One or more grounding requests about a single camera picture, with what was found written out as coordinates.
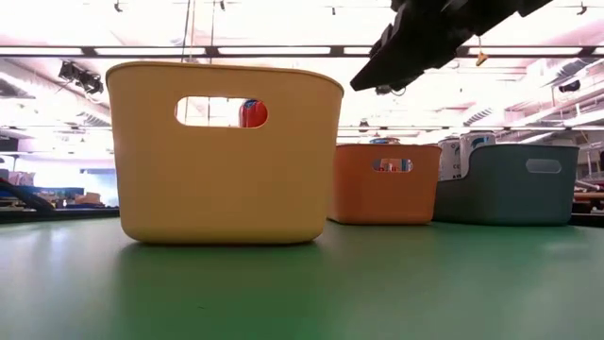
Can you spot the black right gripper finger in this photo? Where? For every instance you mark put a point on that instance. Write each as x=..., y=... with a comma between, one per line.
x=415, y=56

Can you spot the orange plastic bin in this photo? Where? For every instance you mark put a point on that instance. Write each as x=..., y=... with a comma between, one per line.
x=382, y=198

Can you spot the orange Fanta can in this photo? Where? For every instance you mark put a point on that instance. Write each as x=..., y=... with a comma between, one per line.
x=255, y=115

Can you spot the yellow plastic bin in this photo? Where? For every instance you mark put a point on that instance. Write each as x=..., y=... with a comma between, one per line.
x=222, y=189

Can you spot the yellow hanging hook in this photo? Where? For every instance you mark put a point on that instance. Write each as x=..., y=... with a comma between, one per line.
x=481, y=59

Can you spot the teal plastic bin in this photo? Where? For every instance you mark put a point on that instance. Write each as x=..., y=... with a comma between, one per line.
x=509, y=198

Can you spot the black ceiling spotlight cluster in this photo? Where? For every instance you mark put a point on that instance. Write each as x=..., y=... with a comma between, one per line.
x=82, y=78

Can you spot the black ceiling camera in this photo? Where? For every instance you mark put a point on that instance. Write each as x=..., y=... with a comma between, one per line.
x=569, y=86

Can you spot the black aluminium table frame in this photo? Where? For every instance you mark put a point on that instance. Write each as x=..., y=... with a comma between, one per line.
x=56, y=215

